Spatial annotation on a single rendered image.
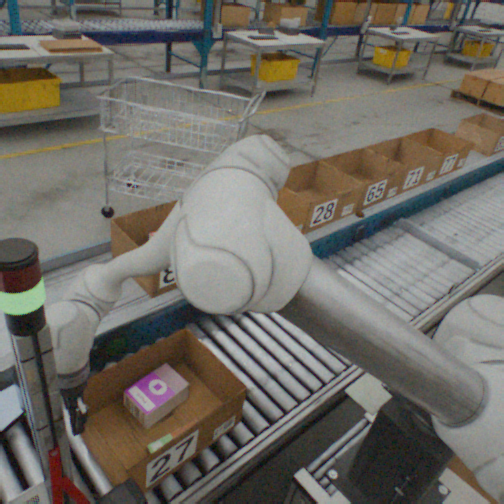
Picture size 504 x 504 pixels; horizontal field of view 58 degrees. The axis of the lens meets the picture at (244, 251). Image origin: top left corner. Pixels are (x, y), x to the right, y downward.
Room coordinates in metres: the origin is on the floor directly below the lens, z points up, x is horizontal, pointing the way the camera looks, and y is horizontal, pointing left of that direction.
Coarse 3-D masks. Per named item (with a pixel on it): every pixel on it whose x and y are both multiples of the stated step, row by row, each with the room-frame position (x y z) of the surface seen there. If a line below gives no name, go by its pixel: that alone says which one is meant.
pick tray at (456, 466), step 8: (456, 456) 0.79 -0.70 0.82; (456, 464) 0.78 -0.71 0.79; (464, 464) 0.77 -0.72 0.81; (456, 472) 0.78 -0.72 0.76; (464, 472) 0.77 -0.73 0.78; (472, 472) 0.76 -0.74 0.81; (464, 480) 0.76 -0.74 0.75; (472, 480) 0.75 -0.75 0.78; (472, 488) 0.74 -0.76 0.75; (480, 488) 0.73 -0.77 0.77; (488, 496) 0.71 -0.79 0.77
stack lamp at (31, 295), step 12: (36, 264) 0.37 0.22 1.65; (0, 276) 0.35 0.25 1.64; (12, 276) 0.35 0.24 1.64; (24, 276) 0.36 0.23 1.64; (36, 276) 0.37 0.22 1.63; (0, 288) 0.35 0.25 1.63; (12, 288) 0.35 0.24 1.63; (24, 288) 0.36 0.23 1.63; (36, 288) 0.37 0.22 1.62; (0, 300) 0.35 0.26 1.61; (12, 300) 0.35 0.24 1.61; (24, 300) 0.36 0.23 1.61; (36, 300) 0.37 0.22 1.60; (12, 312) 0.35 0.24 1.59; (24, 312) 0.35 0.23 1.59
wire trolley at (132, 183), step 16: (144, 80) 3.45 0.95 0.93; (96, 96) 2.91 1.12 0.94; (112, 96) 3.16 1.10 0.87; (160, 96) 3.44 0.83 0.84; (192, 96) 3.42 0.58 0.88; (256, 96) 3.34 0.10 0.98; (128, 112) 3.31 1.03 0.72; (144, 112) 3.37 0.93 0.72; (160, 112) 3.44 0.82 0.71; (176, 112) 2.86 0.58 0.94; (240, 112) 3.39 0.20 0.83; (112, 128) 2.91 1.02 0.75; (176, 128) 2.87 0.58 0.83; (240, 128) 2.98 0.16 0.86; (176, 144) 2.86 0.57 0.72; (192, 144) 2.91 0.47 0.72; (208, 144) 2.95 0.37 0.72; (224, 144) 3.00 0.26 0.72; (128, 160) 3.36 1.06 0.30; (176, 160) 3.40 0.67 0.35; (112, 176) 3.05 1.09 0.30; (176, 192) 2.89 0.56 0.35; (112, 208) 2.95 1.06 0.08
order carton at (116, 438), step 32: (160, 352) 0.95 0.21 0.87; (192, 352) 0.99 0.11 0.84; (96, 384) 0.79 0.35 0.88; (128, 384) 0.86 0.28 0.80; (192, 384) 0.93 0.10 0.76; (224, 384) 0.89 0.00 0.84; (96, 416) 0.77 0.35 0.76; (128, 416) 0.78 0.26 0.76; (192, 416) 0.82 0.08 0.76; (224, 416) 0.77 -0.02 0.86; (96, 448) 0.64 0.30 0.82; (128, 448) 0.69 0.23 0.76; (160, 448) 0.61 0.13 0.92; (160, 480) 0.61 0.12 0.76
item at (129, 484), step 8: (128, 480) 0.44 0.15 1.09; (112, 488) 0.42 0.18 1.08; (120, 488) 0.42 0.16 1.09; (128, 488) 0.42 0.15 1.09; (136, 488) 0.43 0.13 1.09; (104, 496) 0.40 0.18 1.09; (112, 496) 0.40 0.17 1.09; (120, 496) 0.41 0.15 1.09; (128, 496) 0.41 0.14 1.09; (136, 496) 0.41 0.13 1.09; (144, 496) 0.42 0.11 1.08
